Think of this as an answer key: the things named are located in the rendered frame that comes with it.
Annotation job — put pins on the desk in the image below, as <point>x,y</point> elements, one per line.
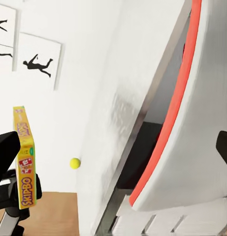
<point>118,144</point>

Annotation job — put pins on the swivel chair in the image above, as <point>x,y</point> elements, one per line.
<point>185,167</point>

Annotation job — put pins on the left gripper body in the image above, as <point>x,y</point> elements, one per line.
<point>10,204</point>

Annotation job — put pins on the board game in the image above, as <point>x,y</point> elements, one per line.
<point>25,160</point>

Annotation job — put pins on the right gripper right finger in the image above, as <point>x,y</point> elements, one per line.
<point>221,145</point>

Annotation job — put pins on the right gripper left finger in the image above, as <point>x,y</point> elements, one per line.
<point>9,148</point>

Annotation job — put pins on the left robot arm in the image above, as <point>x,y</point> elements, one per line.
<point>9,201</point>

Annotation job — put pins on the tennis ball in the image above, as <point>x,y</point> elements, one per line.
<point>75,163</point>

